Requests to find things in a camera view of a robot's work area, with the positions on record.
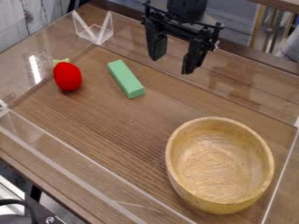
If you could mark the red strawberry toy fruit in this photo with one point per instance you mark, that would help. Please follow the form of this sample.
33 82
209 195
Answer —
66 75

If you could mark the clear acrylic corner bracket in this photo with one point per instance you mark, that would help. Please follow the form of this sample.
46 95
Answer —
93 33

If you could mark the wooden bowl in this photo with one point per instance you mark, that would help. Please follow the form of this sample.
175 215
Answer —
219 163

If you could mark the green rectangular block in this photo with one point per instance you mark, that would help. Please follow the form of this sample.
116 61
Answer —
125 79

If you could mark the clear acrylic tray wall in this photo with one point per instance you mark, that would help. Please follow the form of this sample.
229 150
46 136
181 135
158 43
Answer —
88 188

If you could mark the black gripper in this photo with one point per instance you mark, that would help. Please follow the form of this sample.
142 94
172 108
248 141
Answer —
183 19

